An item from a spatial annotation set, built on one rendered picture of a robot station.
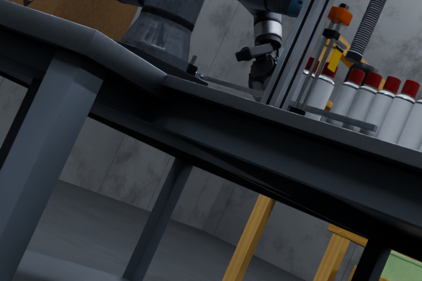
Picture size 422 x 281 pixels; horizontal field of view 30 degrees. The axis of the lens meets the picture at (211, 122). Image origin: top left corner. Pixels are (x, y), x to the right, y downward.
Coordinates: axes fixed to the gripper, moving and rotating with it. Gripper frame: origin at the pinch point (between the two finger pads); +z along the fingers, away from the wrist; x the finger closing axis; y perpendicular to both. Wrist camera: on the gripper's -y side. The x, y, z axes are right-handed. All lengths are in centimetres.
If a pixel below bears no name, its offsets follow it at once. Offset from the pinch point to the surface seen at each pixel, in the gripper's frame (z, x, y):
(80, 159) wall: -309, 657, 502
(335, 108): 7.4, -21.6, -1.7
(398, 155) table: 51, -65, -65
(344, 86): 2.5, -24.2, -1.7
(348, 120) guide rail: 12.7, -25.9, -3.9
